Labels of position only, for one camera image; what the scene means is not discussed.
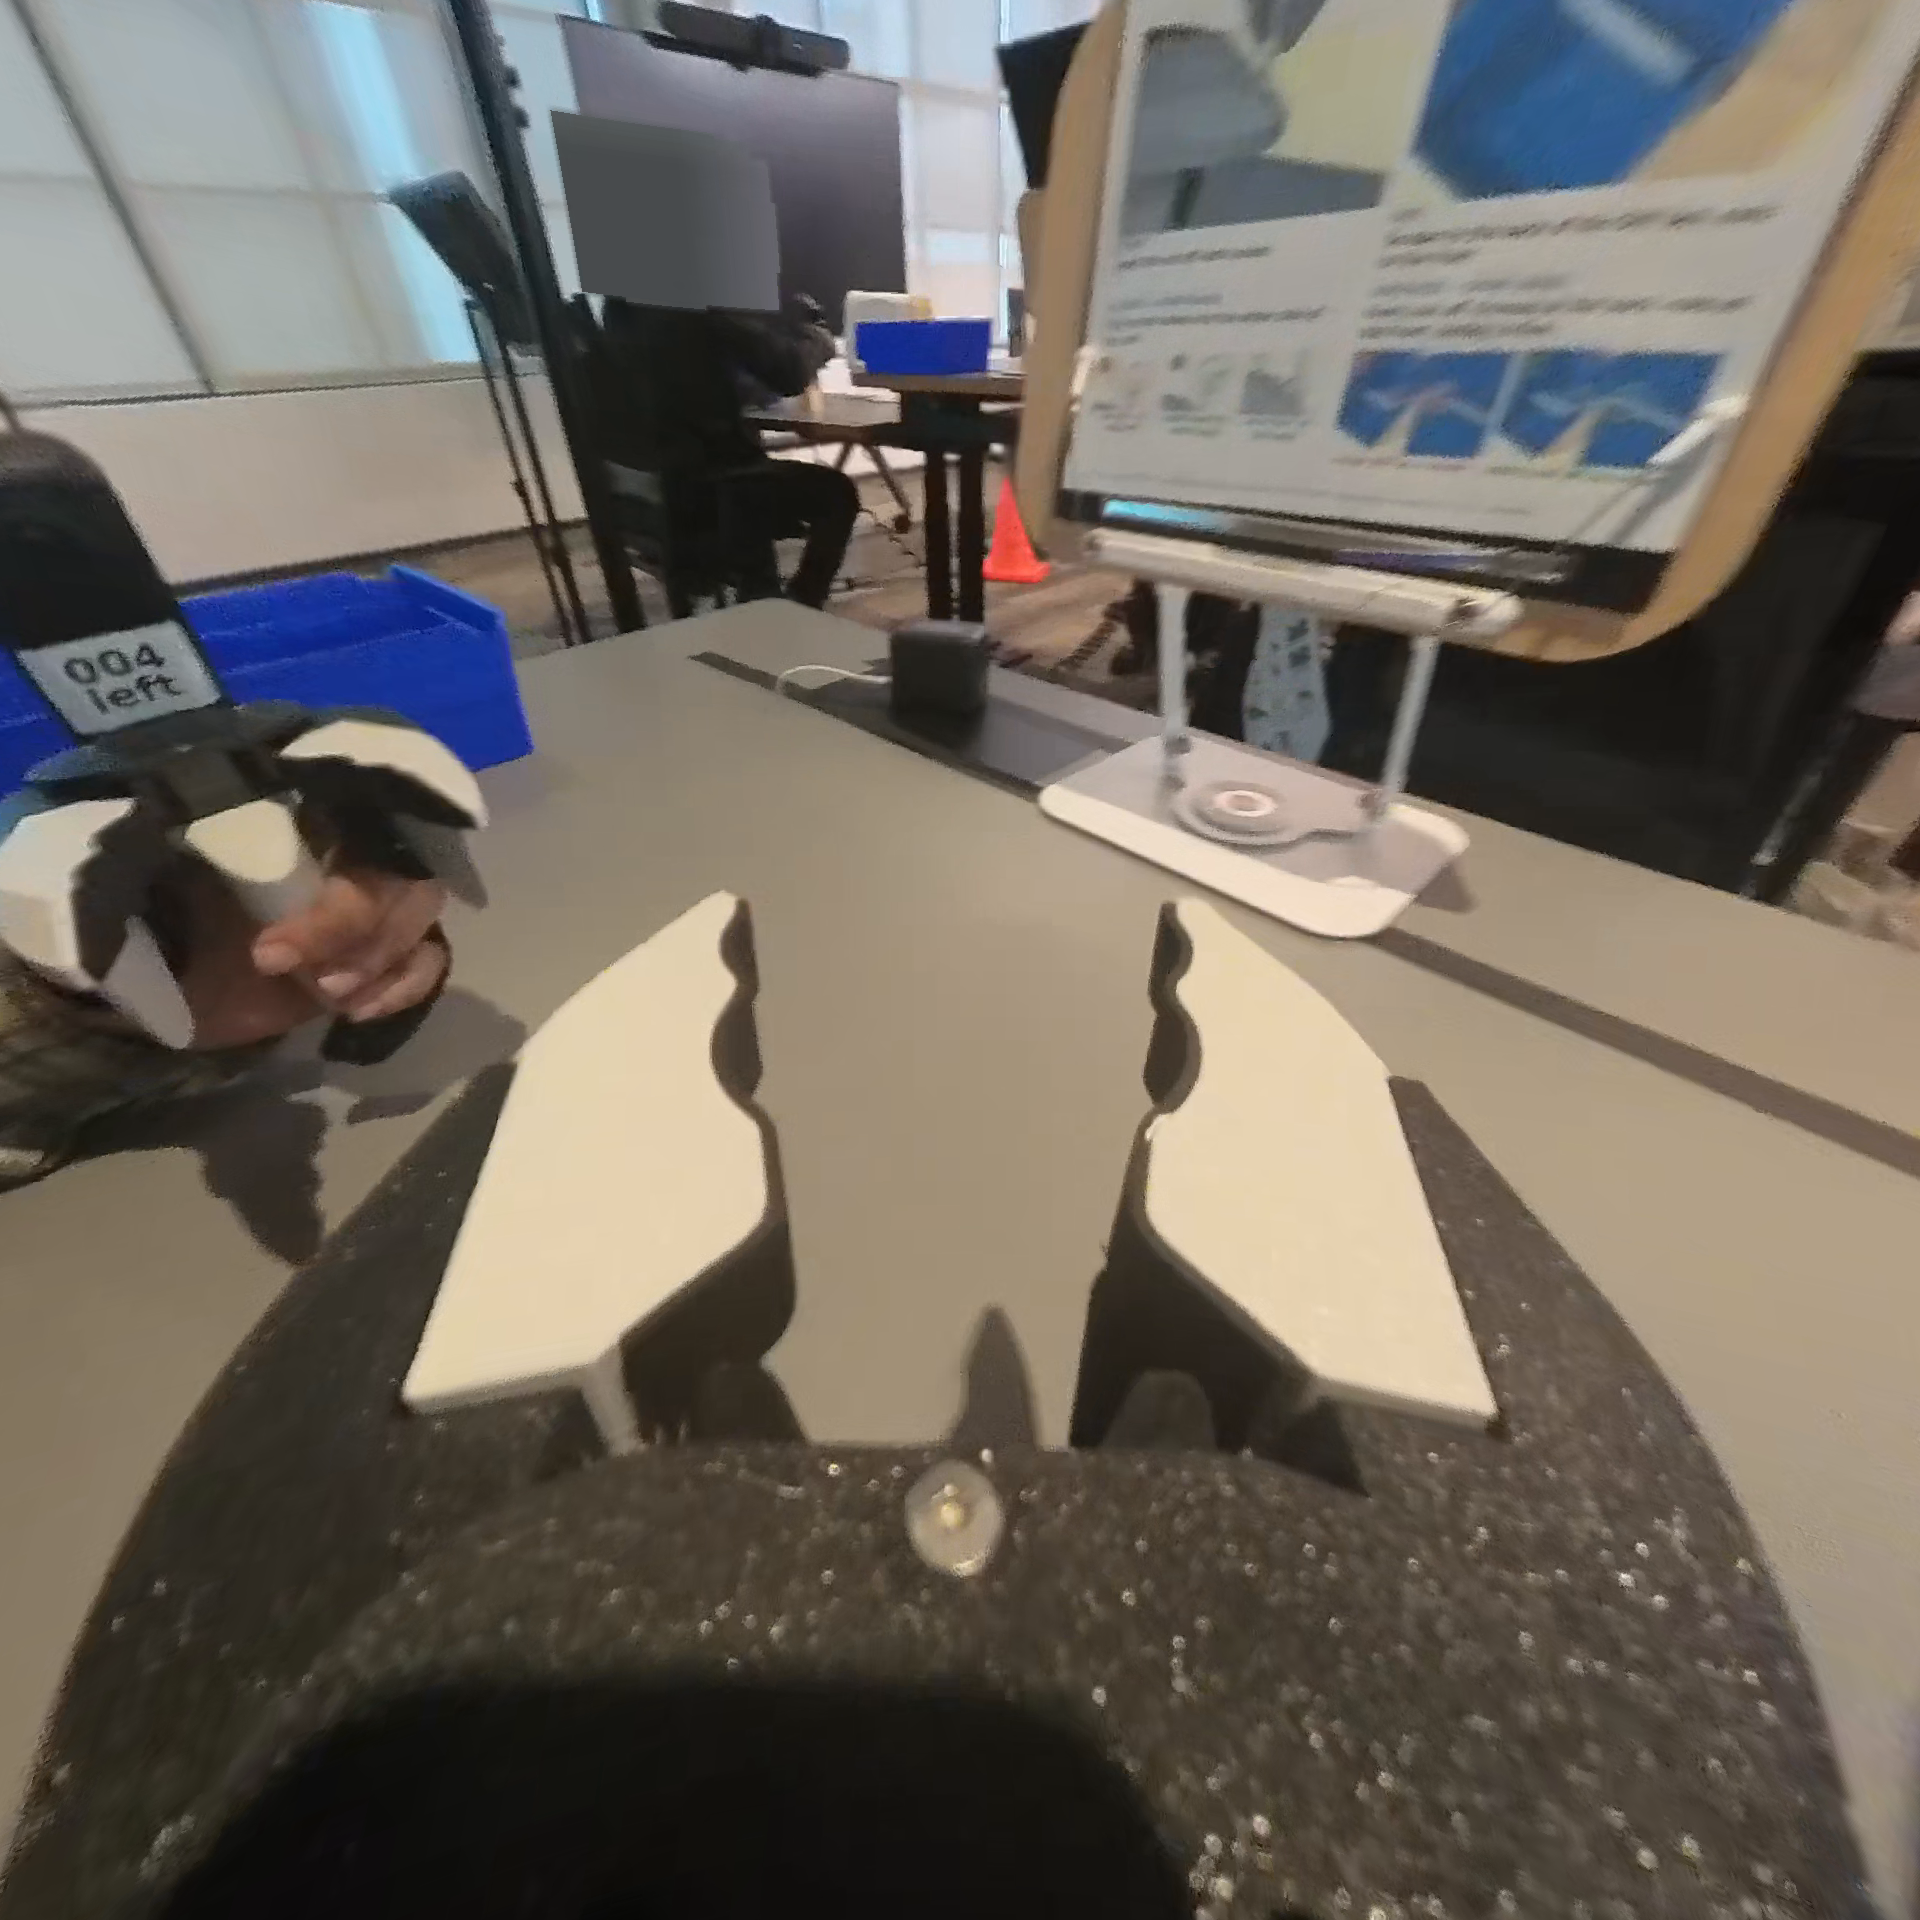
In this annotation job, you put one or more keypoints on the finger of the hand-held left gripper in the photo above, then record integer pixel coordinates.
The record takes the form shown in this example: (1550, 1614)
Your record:
(398, 763)
(37, 900)

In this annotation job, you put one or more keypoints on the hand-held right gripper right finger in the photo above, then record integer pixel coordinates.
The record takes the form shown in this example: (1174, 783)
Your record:
(1290, 1201)

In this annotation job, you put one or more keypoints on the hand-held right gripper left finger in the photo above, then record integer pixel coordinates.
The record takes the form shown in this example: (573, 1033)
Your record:
(600, 1201)

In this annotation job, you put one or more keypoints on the person's left forearm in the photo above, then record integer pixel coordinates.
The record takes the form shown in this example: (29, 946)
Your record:
(77, 1080)

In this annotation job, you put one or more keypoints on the person's left hand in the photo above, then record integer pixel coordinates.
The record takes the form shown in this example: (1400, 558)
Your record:
(340, 945)

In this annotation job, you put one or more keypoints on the blue plastic bin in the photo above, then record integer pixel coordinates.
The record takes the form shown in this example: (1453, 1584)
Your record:
(375, 675)

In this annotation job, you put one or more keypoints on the white display stand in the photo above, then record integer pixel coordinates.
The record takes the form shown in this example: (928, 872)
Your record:
(1277, 855)

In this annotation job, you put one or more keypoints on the black office chair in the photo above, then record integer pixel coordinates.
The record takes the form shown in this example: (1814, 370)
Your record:
(616, 450)

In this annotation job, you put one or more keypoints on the black light panel on tripod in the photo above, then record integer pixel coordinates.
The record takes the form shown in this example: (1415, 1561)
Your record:
(458, 254)

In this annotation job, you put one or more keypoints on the black power adapter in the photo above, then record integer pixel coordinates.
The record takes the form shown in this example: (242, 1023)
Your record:
(941, 672)

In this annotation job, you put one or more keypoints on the black pole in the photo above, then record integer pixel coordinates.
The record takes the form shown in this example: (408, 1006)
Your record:
(487, 90)

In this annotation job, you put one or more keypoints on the wooden desk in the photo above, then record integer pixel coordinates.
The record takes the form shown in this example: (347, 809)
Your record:
(938, 399)

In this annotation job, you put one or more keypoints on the orange traffic cone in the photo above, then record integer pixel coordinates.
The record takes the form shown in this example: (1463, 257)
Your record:
(1015, 539)

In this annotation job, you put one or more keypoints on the small blue box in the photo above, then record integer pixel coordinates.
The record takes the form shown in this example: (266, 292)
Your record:
(922, 348)

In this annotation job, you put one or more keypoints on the large dark monitor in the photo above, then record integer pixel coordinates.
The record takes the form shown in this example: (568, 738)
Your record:
(840, 150)

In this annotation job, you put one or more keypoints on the black video bar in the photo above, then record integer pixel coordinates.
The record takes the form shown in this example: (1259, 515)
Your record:
(750, 38)

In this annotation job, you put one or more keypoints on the wood-framed instruction display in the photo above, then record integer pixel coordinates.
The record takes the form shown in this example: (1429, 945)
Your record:
(1426, 300)

